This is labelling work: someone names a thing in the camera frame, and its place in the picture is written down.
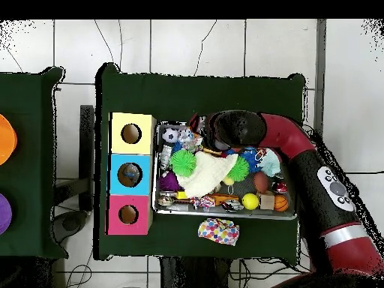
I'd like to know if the cream yellow cloth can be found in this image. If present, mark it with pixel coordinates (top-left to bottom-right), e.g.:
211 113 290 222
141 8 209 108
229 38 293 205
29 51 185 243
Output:
176 151 240 200

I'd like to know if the clear plastic packet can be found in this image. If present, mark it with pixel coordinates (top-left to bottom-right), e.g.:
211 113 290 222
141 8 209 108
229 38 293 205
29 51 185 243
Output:
122 166 142 185

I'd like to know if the yellow ball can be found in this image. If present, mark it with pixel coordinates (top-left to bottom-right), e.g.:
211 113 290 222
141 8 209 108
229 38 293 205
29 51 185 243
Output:
241 192 261 212

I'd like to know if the colourful dotted packet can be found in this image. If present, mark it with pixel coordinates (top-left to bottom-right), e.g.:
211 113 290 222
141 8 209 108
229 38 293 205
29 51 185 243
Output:
197 217 241 247

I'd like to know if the mint green cloth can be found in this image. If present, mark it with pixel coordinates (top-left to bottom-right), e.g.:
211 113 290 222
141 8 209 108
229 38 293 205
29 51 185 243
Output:
259 148 283 179

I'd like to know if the clear shallow bin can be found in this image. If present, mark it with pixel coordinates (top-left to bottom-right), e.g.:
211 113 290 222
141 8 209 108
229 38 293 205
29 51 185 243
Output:
152 122 304 221

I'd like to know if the wooden box with three holes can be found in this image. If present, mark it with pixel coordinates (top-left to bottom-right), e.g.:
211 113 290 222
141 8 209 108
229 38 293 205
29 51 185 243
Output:
107 112 158 236

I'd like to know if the purple spiky ball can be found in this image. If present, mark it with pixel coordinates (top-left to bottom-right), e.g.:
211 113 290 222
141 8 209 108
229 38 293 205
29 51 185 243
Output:
158 169 181 193

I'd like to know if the black and white soccer ball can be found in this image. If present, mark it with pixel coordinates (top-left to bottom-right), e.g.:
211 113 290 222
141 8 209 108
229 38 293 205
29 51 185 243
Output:
162 127 180 145

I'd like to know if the large blue spiky ball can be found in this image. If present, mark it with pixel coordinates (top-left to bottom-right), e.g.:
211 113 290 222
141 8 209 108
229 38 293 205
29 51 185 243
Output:
239 148 263 176

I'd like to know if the dark green table cloth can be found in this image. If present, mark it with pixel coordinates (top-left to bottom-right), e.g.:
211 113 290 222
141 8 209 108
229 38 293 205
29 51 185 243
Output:
94 62 307 262
0 64 66 260

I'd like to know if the brown rubber ball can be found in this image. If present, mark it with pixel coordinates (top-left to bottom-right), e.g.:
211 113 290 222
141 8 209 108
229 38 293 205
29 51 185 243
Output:
252 172 272 194

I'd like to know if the pale wooden block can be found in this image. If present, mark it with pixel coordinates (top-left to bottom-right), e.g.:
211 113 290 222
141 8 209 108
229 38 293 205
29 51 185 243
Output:
259 193 276 212

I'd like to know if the small orange basketball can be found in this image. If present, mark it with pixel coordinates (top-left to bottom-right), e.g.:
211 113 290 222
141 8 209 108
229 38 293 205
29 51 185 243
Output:
272 194 290 213

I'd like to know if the black stand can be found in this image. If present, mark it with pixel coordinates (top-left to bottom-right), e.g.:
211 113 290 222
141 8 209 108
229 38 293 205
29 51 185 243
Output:
52 104 96 241

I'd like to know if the orange plastic bowl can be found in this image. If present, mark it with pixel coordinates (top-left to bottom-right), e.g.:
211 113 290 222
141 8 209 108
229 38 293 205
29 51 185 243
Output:
0 113 19 167

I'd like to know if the purple plastic bowl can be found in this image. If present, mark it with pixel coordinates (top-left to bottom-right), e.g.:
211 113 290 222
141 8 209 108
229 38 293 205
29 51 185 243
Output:
0 191 14 236

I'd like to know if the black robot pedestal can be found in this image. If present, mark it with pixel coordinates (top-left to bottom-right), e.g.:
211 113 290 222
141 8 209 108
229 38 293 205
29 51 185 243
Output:
158 256 241 288

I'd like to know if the black cable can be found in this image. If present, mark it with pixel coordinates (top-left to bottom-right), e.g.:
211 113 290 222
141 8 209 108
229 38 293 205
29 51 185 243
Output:
344 169 384 177

